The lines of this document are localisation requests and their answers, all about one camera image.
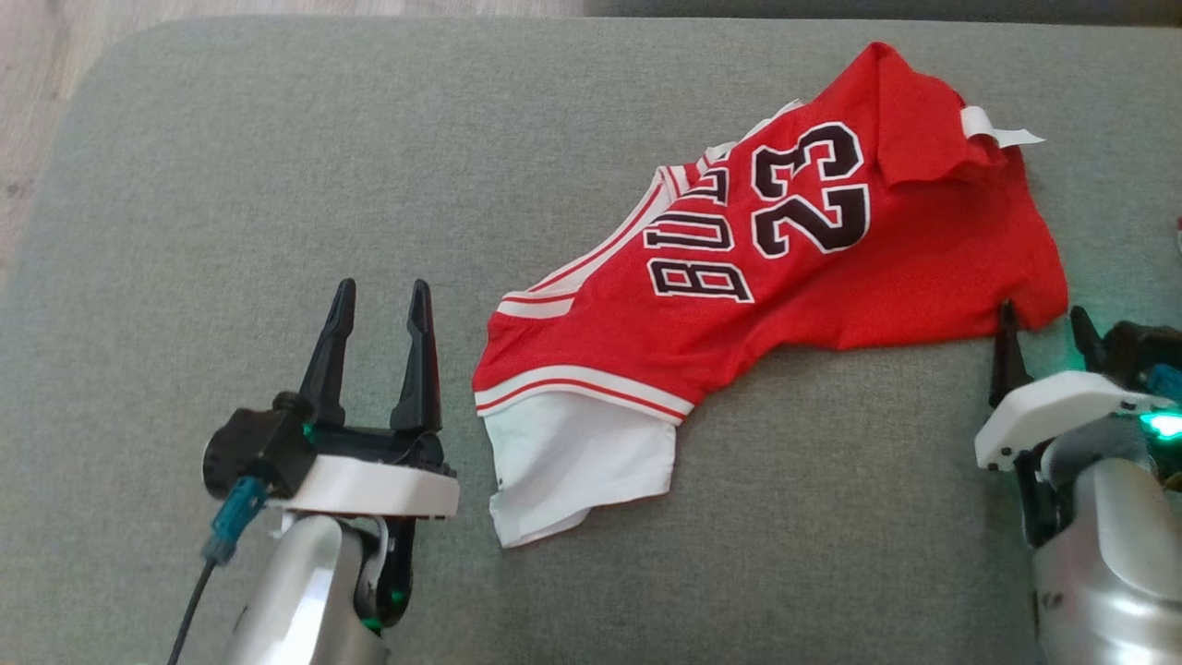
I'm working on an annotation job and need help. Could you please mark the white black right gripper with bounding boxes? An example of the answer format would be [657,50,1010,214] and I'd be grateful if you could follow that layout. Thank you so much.
[974,300,1174,548]

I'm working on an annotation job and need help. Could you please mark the red and white basketball jersey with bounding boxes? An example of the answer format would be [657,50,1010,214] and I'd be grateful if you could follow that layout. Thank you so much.
[471,42,1070,549]

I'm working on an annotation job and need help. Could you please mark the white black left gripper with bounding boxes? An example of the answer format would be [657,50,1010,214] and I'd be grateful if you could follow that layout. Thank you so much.
[277,279,460,634]

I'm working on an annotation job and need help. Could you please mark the grey sofa back cushion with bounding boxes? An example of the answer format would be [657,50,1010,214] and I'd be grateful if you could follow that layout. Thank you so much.
[582,0,1182,27]

